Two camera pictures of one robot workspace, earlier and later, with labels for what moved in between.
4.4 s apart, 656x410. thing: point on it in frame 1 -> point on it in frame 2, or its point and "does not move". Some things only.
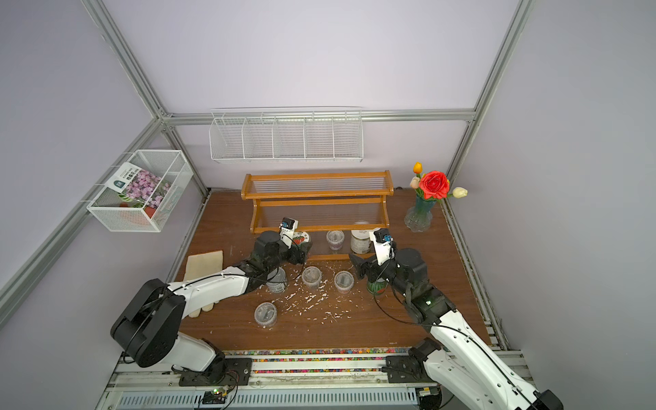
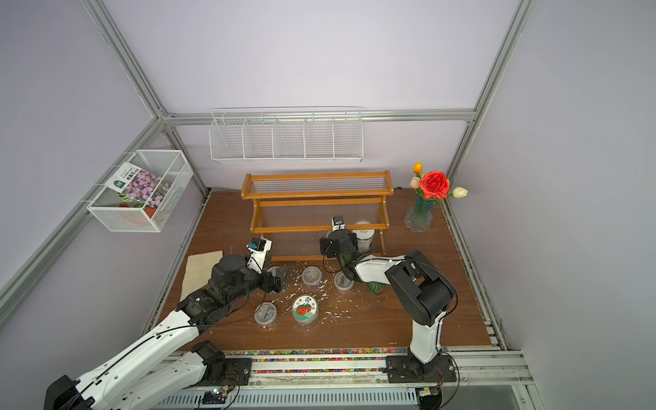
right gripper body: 388,272 -> 326,243
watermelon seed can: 378,287 does not move
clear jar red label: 343,280 does not move
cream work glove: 202,265 does not move
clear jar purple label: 266,314 does not move
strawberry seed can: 301,237 -> 305,310
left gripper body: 292,254 -> 268,284
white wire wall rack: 287,134 does not move
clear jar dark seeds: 311,277 does not move
